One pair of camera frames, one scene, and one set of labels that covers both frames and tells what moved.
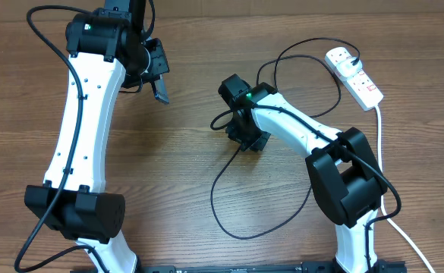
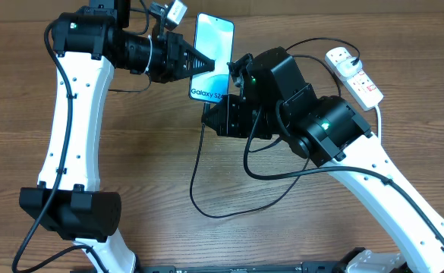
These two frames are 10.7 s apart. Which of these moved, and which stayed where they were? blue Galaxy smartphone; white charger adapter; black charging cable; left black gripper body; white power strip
Moved: black charging cable; blue Galaxy smartphone; left black gripper body
Stayed: white power strip; white charger adapter
